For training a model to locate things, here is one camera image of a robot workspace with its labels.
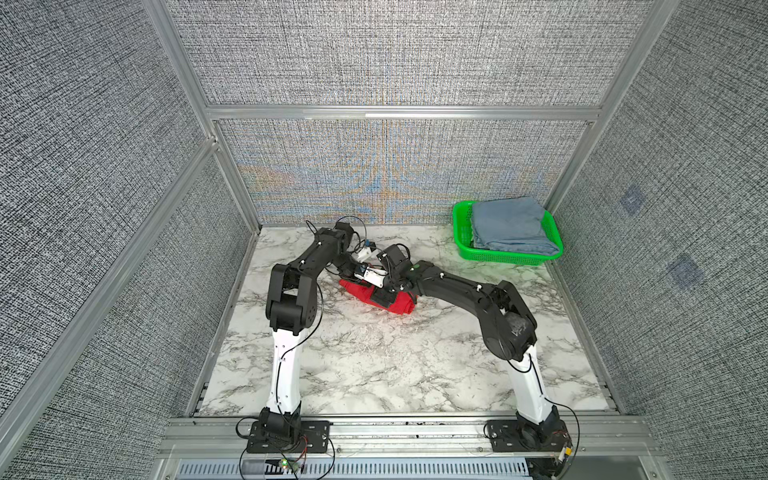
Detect white slotted cable duct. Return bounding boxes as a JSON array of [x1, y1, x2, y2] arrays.
[[175, 457, 532, 479]]

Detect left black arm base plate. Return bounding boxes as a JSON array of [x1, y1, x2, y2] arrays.
[[246, 419, 331, 454]]

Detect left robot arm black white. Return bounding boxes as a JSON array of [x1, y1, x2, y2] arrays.
[[260, 215, 362, 441]]

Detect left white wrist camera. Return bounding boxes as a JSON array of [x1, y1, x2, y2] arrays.
[[351, 240, 379, 263]]

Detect red long pants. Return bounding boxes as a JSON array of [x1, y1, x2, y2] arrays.
[[339, 279, 417, 315]]

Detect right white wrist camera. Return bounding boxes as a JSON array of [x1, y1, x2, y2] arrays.
[[354, 264, 388, 288]]

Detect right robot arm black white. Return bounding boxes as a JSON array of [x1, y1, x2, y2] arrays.
[[374, 246, 573, 452]]

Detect folded grey-blue cloth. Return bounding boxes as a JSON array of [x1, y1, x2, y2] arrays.
[[471, 197, 560, 256]]

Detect green plastic basket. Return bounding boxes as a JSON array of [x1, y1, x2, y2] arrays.
[[452, 201, 565, 266]]

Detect aluminium cage frame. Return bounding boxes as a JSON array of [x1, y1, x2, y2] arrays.
[[1, 1, 673, 479]]

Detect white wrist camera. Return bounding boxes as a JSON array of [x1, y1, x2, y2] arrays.
[[351, 240, 379, 263], [354, 264, 388, 288]]

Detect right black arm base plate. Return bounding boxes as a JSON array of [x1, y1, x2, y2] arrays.
[[484, 419, 574, 454]]

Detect aluminium front rail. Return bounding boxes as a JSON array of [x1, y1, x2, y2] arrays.
[[155, 411, 659, 460]]

